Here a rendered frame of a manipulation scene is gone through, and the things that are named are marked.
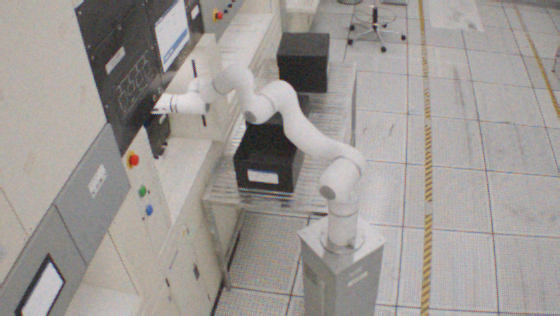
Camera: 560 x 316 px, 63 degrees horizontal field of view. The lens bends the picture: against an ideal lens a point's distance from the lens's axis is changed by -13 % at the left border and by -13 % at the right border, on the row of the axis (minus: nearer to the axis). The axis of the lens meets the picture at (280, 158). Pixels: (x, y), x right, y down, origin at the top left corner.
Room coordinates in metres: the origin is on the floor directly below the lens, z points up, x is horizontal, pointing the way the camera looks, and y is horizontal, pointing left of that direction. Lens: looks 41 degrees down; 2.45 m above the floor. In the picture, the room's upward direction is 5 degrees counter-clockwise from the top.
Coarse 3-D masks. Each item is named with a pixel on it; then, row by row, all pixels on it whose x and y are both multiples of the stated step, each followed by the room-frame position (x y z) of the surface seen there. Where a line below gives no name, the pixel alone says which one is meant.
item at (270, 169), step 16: (256, 128) 2.02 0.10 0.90; (272, 128) 2.00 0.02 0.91; (240, 144) 1.89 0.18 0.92; (256, 144) 2.03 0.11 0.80; (272, 144) 2.00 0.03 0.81; (288, 144) 1.98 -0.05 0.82; (240, 160) 1.76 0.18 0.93; (256, 160) 1.94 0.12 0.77; (272, 160) 1.93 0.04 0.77; (288, 160) 1.92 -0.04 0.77; (240, 176) 1.77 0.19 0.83; (256, 176) 1.74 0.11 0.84; (272, 176) 1.72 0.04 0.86; (288, 176) 1.70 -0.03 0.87; (288, 192) 1.70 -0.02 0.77
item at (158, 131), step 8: (152, 120) 1.88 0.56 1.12; (160, 120) 1.93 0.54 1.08; (168, 120) 2.00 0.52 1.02; (152, 128) 1.86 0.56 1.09; (160, 128) 1.92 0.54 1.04; (168, 128) 1.99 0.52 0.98; (152, 136) 1.84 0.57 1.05; (160, 136) 1.91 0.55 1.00; (152, 144) 1.83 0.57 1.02; (160, 144) 1.90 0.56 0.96; (152, 152) 1.82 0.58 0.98
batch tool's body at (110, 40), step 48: (96, 0) 1.38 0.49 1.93; (144, 0) 1.65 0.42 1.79; (192, 0) 2.05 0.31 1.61; (96, 48) 1.32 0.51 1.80; (192, 48) 1.97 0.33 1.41; (144, 96) 1.51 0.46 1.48; (144, 144) 1.44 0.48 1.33; (192, 144) 1.99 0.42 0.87; (192, 192) 1.69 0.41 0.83; (192, 240) 1.57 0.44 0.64; (192, 288) 1.44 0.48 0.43
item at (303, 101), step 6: (300, 96) 2.33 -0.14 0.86; (306, 96) 2.32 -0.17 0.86; (300, 102) 2.27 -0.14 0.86; (306, 102) 2.27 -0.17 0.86; (300, 108) 2.22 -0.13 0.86; (306, 108) 2.25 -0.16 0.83; (276, 114) 2.18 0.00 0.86; (306, 114) 2.25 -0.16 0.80; (246, 120) 2.15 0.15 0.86; (270, 120) 2.13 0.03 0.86; (276, 120) 2.13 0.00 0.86; (282, 120) 2.12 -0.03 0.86; (246, 126) 2.15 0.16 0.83
